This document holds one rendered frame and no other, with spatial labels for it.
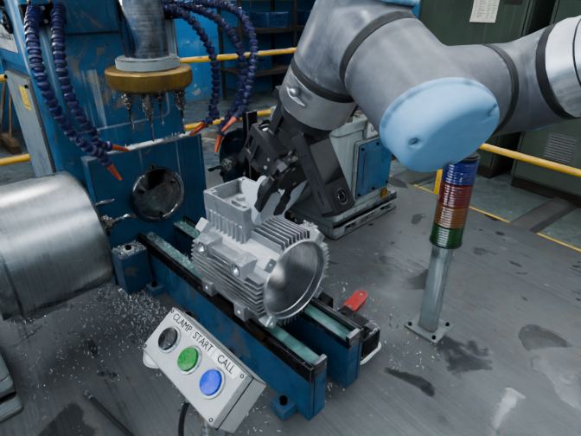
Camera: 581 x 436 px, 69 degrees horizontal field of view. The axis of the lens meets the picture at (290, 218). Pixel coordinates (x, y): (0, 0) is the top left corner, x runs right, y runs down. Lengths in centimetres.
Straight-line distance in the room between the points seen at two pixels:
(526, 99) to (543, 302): 84
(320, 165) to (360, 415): 50
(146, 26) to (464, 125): 71
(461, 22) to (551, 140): 122
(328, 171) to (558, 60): 26
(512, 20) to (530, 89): 349
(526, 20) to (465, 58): 349
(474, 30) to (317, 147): 360
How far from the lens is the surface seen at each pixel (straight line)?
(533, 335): 113
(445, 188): 85
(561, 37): 46
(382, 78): 39
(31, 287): 87
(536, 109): 47
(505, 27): 396
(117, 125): 120
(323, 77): 47
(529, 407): 97
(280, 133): 57
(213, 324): 98
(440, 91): 37
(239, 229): 77
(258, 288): 72
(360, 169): 129
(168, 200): 117
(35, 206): 87
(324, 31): 45
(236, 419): 57
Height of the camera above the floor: 148
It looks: 28 degrees down
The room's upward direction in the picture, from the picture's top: straight up
